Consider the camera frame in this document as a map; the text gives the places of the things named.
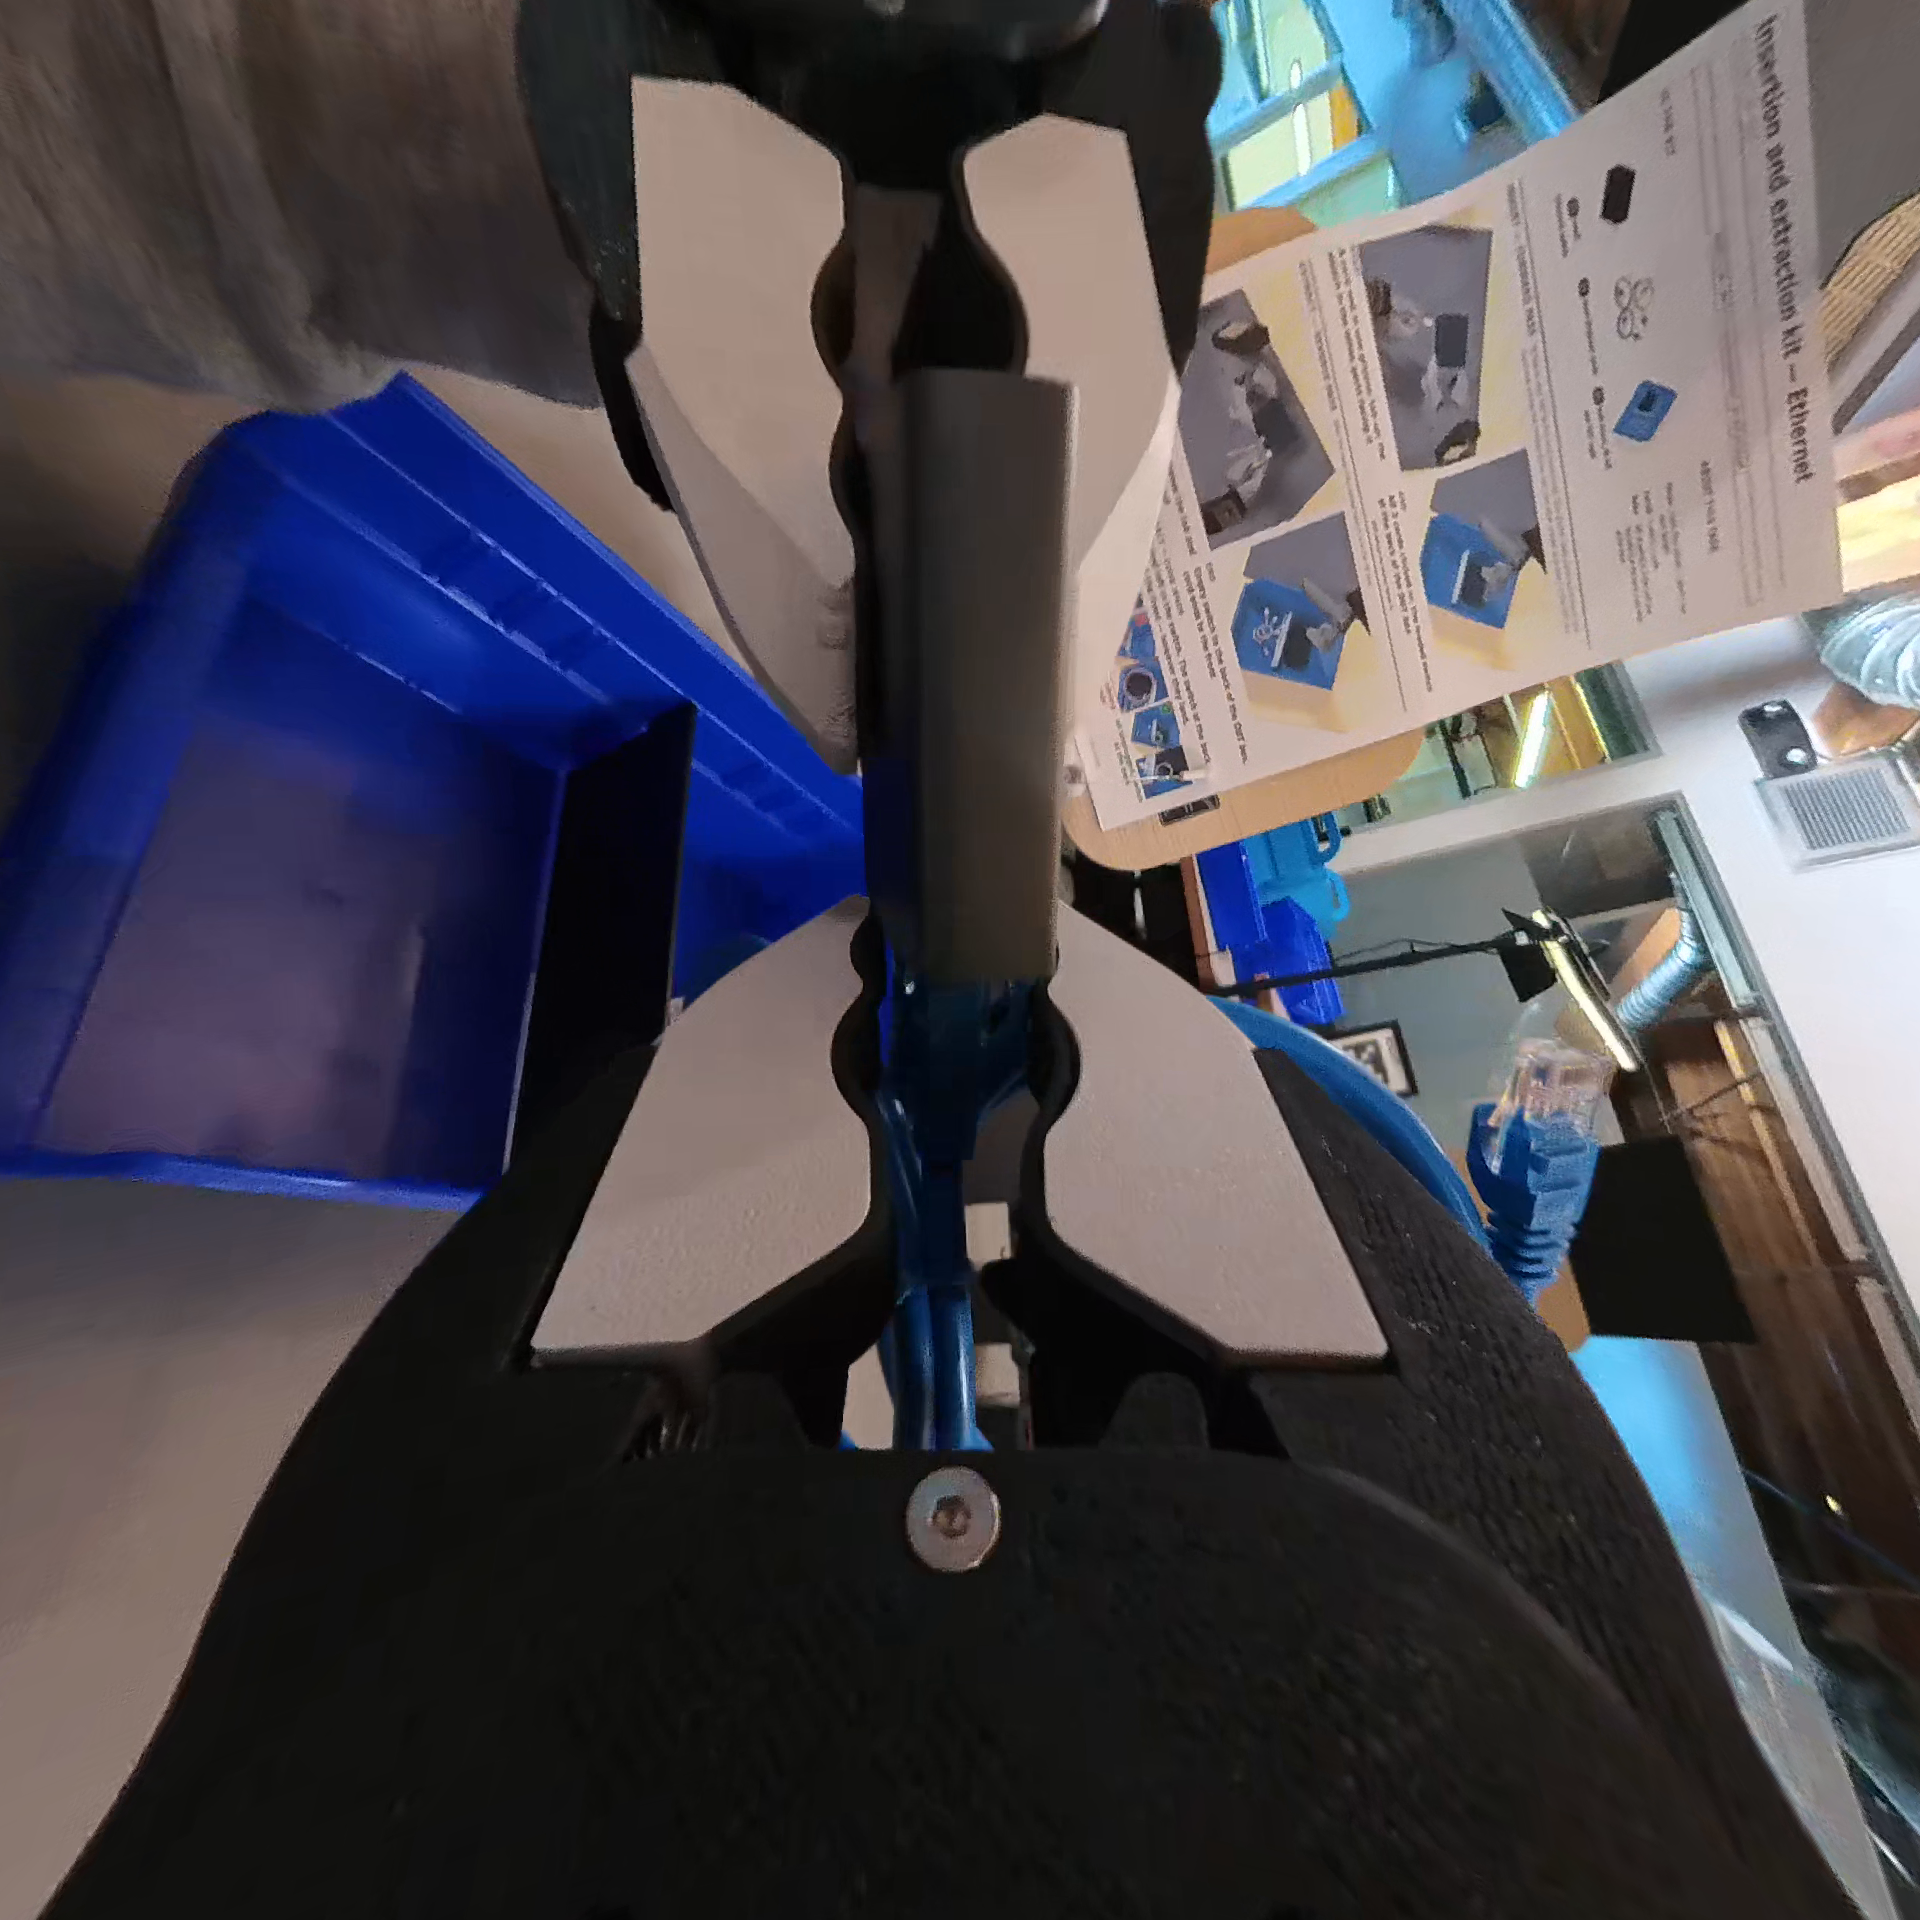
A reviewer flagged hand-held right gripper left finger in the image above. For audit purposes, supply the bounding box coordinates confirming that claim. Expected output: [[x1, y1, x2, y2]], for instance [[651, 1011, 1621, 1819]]
[[527, 897, 906, 1449]]

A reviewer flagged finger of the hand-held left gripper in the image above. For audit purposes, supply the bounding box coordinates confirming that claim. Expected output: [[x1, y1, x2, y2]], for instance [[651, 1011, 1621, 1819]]
[[620, 76, 874, 775], [901, 116, 1186, 647]]

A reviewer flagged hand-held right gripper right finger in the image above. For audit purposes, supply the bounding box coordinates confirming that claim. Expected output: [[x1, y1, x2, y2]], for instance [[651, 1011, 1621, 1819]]
[[979, 901, 1394, 1451]]

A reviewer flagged blue ethernet cable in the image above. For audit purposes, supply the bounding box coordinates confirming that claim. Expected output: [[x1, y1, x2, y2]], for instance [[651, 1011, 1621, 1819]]
[[839, 959, 1618, 1455]]

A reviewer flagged black ethernet adapter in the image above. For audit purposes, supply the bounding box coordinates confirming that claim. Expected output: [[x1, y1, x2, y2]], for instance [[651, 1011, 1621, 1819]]
[[862, 367, 1082, 981]]

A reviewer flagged blue storage bin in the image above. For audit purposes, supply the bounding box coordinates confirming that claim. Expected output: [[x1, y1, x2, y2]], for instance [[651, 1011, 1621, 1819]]
[[0, 373, 875, 1213]]

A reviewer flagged printed marker tag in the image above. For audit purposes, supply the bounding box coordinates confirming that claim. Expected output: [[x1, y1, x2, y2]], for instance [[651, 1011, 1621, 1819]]
[[1319, 1020, 1419, 1103]]

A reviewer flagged large grid window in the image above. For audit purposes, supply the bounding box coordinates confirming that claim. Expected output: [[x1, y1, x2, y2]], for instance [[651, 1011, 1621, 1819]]
[[1206, 0, 1585, 213]]

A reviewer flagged small blue bin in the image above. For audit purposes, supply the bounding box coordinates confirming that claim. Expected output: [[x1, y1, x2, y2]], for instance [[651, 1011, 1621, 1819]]
[[1197, 809, 1353, 1025]]

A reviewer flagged black plastic bin divider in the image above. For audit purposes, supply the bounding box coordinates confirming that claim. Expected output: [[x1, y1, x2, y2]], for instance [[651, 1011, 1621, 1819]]
[[508, 702, 698, 1202]]

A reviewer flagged black light stand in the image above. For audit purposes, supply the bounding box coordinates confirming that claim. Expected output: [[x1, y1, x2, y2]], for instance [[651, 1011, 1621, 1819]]
[[1199, 901, 1643, 1075]]

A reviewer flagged printed instruction sheet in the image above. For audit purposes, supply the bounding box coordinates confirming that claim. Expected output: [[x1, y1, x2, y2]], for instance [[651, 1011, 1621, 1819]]
[[1071, 0, 1850, 837]]

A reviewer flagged black wall panel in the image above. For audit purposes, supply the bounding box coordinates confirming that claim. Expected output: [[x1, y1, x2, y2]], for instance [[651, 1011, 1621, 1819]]
[[1575, 1137, 1759, 1343]]

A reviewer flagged white wall air vent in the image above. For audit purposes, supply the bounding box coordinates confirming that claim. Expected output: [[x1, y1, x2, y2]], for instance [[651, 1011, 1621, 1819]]
[[1756, 755, 1920, 873]]

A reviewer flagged silver ribbed air duct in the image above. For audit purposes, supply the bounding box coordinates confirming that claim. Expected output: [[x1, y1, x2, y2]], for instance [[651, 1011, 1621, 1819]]
[[1807, 587, 1920, 707]]

